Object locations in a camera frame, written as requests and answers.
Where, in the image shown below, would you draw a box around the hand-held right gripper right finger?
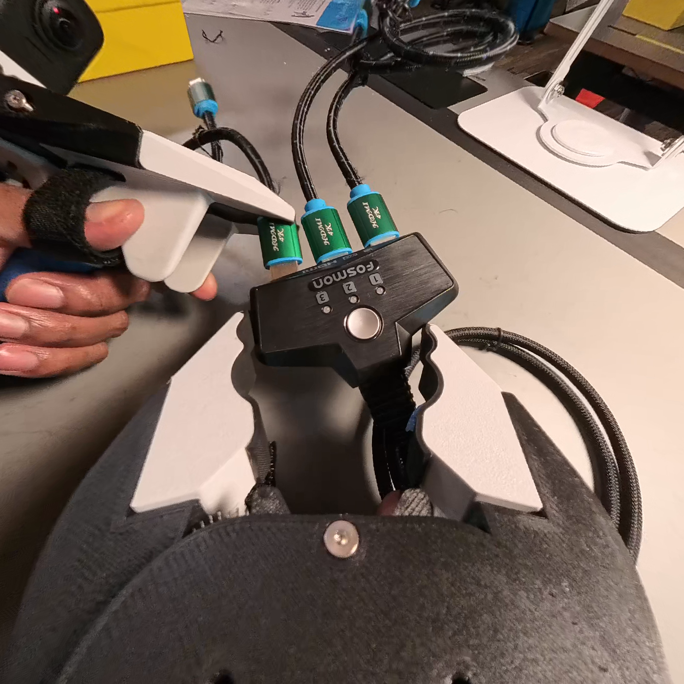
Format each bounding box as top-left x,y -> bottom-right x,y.
406,323 -> 544,522

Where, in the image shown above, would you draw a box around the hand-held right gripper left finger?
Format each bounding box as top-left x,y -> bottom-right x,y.
130,312 -> 279,518

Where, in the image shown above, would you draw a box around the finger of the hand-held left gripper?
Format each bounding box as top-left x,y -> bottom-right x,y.
88,131 -> 297,282
165,204 -> 261,294

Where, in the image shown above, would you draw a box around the black braided switch cable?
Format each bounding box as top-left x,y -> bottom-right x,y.
361,327 -> 643,561

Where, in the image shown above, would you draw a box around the yellow bin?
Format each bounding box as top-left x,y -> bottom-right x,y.
77,0 -> 195,83

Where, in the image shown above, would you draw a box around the black hdmi switch box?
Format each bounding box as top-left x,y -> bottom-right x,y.
249,232 -> 460,389

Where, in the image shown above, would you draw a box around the person's left hand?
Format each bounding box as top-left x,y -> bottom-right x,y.
0,182 -> 218,378

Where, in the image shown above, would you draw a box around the printed paper sheets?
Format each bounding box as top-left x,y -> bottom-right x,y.
184,0 -> 371,30

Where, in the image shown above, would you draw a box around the white desk stand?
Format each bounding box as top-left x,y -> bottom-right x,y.
458,0 -> 684,234

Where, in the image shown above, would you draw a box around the yellow box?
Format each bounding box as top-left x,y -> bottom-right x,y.
622,0 -> 684,31

